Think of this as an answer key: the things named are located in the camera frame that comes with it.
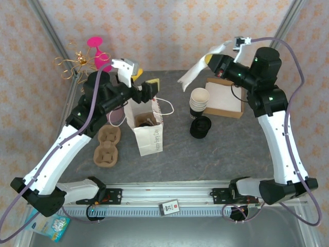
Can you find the single white paper napkin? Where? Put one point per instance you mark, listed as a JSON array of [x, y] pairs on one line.
[[195, 72]]

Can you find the brown cardboard cup carrier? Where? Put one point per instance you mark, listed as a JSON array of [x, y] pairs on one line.
[[106, 154], [141, 118]]

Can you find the white printed paper gift bag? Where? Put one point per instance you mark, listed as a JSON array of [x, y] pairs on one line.
[[149, 144]]

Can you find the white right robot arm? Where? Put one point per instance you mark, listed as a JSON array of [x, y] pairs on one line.
[[282, 149]]

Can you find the stack of black paper cups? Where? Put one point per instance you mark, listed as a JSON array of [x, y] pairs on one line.
[[200, 97]]

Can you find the pink plastic wine glass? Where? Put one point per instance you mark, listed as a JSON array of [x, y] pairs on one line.
[[97, 57]]

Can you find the brown cardboard napkin tray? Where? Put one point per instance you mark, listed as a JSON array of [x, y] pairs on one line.
[[221, 113]]

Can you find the stack of black plastic lids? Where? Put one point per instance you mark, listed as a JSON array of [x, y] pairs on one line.
[[200, 128]]

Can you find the white label tag card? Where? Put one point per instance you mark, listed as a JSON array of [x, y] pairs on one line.
[[168, 207]]

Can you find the blue snack package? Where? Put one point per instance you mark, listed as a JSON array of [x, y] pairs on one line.
[[51, 226]]

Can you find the aluminium frame post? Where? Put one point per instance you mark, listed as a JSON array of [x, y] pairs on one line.
[[282, 28], [52, 33]]

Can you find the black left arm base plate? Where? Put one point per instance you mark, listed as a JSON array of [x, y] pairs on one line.
[[114, 195]]

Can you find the aluminium front table rail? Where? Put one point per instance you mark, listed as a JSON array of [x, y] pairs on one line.
[[167, 191]]

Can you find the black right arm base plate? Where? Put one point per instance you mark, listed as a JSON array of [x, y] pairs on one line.
[[218, 195]]

